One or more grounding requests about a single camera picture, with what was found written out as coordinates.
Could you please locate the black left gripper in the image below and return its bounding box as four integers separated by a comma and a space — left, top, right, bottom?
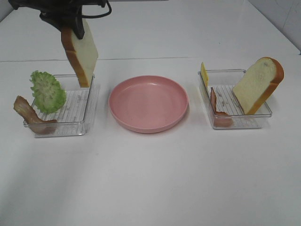
8, 0, 85, 40

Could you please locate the bread slice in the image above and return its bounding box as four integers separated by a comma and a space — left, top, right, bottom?
61, 19, 98, 88
232, 57, 285, 115

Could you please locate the green lettuce leaf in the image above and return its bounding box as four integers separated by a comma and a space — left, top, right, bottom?
30, 71, 66, 114

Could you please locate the bacon strip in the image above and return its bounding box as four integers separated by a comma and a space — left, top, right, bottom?
13, 96, 57, 135
210, 88, 233, 128

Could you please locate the yellow cheese slice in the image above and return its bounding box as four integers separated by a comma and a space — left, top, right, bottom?
200, 62, 209, 88

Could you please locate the left clear plastic tray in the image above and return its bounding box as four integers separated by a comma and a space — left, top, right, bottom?
23, 74, 99, 137

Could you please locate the clear plastic tray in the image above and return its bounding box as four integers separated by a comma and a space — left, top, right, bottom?
198, 69, 272, 129
23, 74, 99, 137

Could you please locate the pink round plate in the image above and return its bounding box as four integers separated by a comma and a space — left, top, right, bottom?
108, 75, 189, 133

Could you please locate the right clear plastic tray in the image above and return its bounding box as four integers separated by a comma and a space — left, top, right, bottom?
198, 69, 272, 129

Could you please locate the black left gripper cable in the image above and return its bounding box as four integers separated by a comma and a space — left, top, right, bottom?
81, 0, 112, 19

